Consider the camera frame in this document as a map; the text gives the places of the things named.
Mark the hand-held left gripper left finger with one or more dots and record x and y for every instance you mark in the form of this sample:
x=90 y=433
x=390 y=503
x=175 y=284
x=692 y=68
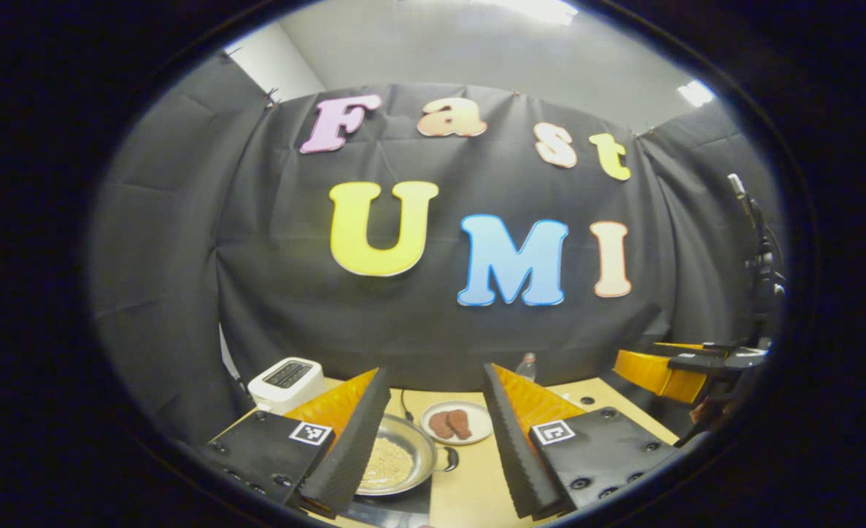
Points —
x=352 y=447

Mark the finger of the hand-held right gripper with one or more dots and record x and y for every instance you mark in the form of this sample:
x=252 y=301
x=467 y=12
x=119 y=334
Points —
x=660 y=374
x=718 y=347

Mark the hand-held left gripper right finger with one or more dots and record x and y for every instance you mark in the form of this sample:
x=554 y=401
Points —
x=520 y=455

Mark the black induction cooktop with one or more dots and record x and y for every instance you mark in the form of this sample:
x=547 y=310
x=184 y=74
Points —
x=403 y=507

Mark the pile of yellow soybeans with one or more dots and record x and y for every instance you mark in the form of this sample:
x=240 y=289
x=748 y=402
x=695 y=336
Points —
x=389 y=462

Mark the round white plate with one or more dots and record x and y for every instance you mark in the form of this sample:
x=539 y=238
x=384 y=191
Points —
x=479 y=418

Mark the reddish brown meat piece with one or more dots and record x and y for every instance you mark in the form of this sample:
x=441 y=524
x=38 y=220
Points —
x=460 y=424
x=440 y=425

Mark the white toaster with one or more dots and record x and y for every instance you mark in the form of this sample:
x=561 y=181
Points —
x=286 y=396

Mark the clear plastic water bottle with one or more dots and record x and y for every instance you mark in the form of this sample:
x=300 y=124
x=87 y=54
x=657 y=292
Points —
x=526 y=367

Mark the black tripod stand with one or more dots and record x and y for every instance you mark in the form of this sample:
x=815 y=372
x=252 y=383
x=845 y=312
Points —
x=759 y=264

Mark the ceiling light panel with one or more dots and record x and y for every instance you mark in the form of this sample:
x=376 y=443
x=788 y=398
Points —
x=542 y=9
x=696 y=93

